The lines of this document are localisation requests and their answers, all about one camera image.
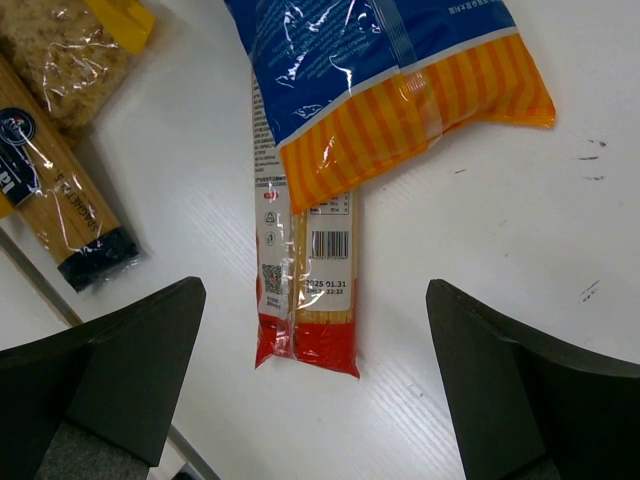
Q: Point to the yellow fusilli pasta bag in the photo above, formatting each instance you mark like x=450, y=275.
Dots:
x=71, y=56

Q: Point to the blue and orange pasta bag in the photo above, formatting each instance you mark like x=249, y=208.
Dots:
x=351, y=89

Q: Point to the red spaghetti packet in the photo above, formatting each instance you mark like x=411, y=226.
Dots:
x=307, y=266

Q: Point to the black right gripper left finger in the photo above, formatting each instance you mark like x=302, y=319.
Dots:
x=96, y=401

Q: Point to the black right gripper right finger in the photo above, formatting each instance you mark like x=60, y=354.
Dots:
x=527, y=405

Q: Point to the spaghetti bag with navy ends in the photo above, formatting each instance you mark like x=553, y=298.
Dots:
x=45, y=184

